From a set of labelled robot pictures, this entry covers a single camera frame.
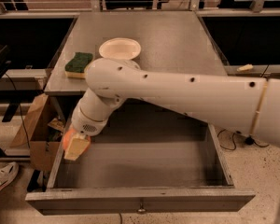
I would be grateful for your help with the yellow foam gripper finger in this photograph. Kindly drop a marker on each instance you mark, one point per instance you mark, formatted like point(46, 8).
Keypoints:
point(72, 156)

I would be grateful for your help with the orange fruit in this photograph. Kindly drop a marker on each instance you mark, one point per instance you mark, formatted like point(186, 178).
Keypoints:
point(73, 141)

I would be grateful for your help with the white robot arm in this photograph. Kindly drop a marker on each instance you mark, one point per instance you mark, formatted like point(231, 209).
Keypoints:
point(247, 105)

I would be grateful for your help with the open grey top drawer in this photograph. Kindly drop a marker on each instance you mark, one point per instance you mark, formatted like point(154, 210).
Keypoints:
point(148, 154)

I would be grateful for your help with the metal drawer knob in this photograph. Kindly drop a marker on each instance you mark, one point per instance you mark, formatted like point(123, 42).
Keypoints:
point(141, 210)

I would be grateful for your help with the brown cardboard box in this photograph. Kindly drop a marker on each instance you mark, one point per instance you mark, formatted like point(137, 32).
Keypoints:
point(36, 134)

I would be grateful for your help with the green and yellow sponge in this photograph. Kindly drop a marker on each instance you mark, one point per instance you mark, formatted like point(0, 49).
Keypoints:
point(75, 68)

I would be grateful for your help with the white sneaker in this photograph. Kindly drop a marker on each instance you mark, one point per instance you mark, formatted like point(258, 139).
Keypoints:
point(8, 174)

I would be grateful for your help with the white ceramic bowl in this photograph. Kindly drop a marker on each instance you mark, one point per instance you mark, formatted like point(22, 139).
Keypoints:
point(120, 48)

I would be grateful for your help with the grey cabinet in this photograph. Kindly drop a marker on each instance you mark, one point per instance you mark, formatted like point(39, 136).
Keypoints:
point(158, 41)

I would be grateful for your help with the small yellow foam scrap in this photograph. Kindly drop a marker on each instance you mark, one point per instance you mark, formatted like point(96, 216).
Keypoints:
point(246, 67)

